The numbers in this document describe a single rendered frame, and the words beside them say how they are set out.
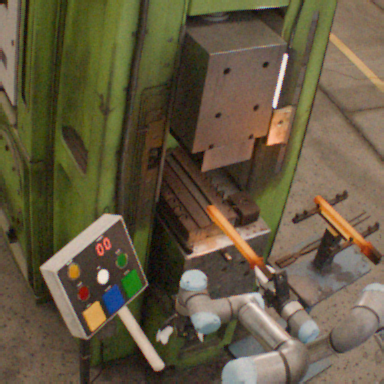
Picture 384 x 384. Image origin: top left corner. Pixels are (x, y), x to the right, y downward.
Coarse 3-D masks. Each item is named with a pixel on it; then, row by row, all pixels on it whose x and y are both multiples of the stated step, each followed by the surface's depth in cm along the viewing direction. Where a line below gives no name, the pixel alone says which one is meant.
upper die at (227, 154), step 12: (180, 144) 259; (228, 144) 248; (240, 144) 251; (252, 144) 255; (192, 156) 253; (204, 156) 246; (216, 156) 249; (228, 156) 252; (240, 156) 256; (204, 168) 250
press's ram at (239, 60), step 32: (192, 32) 224; (224, 32) 227; (256, 32) 230; (192, 64) 226; (224, 64) 221; (256, 64) 228; (192, 96) 232; (224, 96) 231; (256, 96) 239; (192, 128) 237; (224, 128) 242; (256, 128) 250
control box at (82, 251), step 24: (120, 216) 241; (96, 240) 232; (120, 240) 241; (48, 264) 224; (72, 264) 224; (96, 264) 233; (72, 288) 225; (96, 288) 233; (120, 288) 242; (144, 288) 251; (72, 312) 226
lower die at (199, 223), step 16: (176, 176) 290; (192, 176) 290; (160, 192) 284; (176, 192) 283; (192, 192) 283; (208, 192) 285; (176, 208) 279; (192, 208) 278; (224, 208) 280; (176, 224) 278; (192, 224) 274; (208, 224) 273; (192, 240) 275
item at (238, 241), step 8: (208, 208) 277; (216, 208) 277; (216, 216) 274; (224, 224) 271; (232, 232) 268; (232, 240) 267; (240, 240) 265; (240, 248) 263; (248, 248) 262; (248, 256) 259; (256, 256) 259; (256, 264) 256; (264, 264) 256; (264, 272) 253; (272, 280) 253
